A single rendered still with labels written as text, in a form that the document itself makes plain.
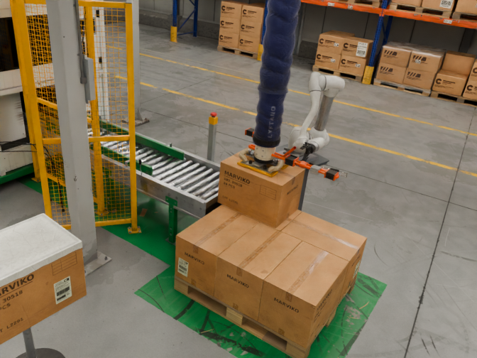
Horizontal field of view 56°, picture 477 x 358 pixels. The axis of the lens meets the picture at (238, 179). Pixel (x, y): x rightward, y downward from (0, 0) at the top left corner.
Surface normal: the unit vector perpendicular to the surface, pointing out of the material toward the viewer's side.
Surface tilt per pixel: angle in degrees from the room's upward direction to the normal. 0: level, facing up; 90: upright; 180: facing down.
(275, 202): 90
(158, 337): 0
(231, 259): 0
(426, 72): 90
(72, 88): 90
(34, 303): 90
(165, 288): 0
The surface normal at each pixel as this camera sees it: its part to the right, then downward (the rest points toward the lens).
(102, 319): 0.09, -0.88
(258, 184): -0.56, 0.35
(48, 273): 0.77, 0.36
